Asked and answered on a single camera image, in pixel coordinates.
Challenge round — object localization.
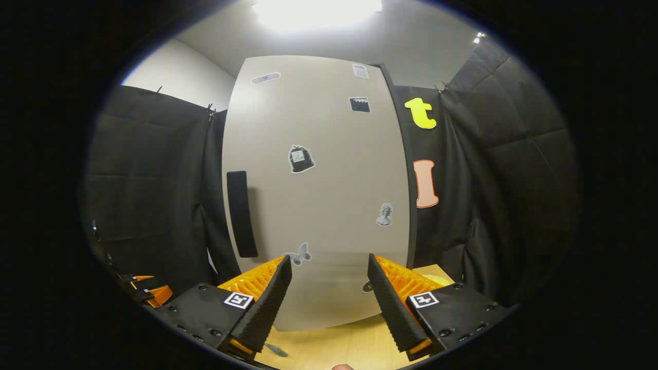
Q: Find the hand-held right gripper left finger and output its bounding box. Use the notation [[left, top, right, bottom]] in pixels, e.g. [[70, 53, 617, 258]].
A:
[[153, 254, 294, 362]]

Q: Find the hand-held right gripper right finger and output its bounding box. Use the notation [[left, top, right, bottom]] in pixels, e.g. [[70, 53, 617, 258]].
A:
[[367, 253, 510, 365]]

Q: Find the black cabinet door handle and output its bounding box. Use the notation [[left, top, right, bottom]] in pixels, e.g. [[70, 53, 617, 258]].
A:
[[226, 171, 259, 258]]

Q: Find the light grey cabinet door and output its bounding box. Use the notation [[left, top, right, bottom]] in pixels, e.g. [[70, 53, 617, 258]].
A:
[[221, 55, 412, 332]]

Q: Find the dark grey cabinet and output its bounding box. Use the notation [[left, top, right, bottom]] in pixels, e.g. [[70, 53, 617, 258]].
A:
[[379, 63, 418, 270]]

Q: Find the black backdrop cloth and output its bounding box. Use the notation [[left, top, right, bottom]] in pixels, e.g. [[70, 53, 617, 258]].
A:
[[80, 39, 581, 309]]

